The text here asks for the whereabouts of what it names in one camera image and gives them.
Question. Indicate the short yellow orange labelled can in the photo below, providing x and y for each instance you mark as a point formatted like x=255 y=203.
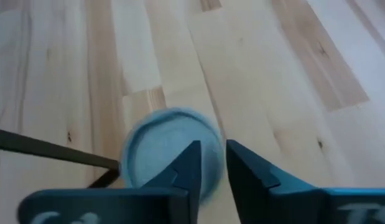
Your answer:
x=161 y=146

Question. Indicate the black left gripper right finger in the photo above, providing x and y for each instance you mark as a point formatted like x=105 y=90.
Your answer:
x=304 y=208

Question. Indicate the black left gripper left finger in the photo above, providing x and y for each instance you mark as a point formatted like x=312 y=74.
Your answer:
x=117 y=205

